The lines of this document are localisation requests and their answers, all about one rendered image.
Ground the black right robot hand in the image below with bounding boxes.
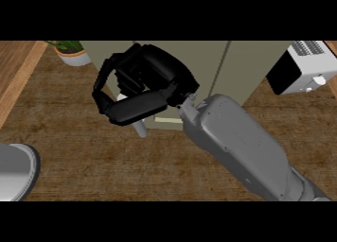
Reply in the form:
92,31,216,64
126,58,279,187
90,42,201,127

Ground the olive green cabinet door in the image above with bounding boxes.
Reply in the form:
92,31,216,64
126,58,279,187
211,41,297,108
78,41,230,131

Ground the potted plant in white pot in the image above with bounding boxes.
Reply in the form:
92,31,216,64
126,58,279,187
43,41,93,67

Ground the white box appliance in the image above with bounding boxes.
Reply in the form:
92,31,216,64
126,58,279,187
264,41,337,96

